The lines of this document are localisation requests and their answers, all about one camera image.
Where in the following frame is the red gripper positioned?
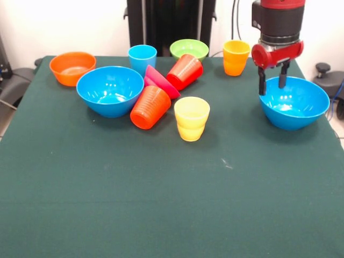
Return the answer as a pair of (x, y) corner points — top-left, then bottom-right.
(251, 40), (305, 96)

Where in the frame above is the red cup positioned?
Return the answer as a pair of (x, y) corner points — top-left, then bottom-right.
(166, 53), (204, 91)

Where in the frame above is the green bowl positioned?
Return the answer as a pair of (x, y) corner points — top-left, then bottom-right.
(169, 39), (210, 62)

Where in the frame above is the yellow cup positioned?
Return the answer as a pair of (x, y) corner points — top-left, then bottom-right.
(174, 96), (211, 142)

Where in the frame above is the pink bowl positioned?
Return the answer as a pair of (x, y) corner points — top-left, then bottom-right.
(144, 64), (181, 100)

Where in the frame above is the large blue bowl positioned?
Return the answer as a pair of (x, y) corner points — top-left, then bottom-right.
(258, 76), (331, 131)
(76, 66), (145, 118)

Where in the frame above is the light orange cup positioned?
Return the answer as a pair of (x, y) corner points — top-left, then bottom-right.
(222, 40), (251, 77)

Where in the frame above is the blue cup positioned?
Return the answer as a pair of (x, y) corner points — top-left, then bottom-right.
(127, 44), (158, 78)

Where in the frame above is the dark green tablecloth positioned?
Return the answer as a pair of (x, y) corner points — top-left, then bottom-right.
(0, 55), (344, 258)

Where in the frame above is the orange bowl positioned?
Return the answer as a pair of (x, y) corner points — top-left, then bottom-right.
(49, 51), (97, 87)

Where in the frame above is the grey pedestal foot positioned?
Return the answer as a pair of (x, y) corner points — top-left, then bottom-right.
(0, 58), (44, 108)
(313, 62), (344, 99)

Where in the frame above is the black hanging cable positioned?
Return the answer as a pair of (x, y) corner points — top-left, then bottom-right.
(231, 0), (244, 41)

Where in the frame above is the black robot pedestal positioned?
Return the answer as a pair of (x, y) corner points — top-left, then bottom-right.
(123, 0), (219, 58)

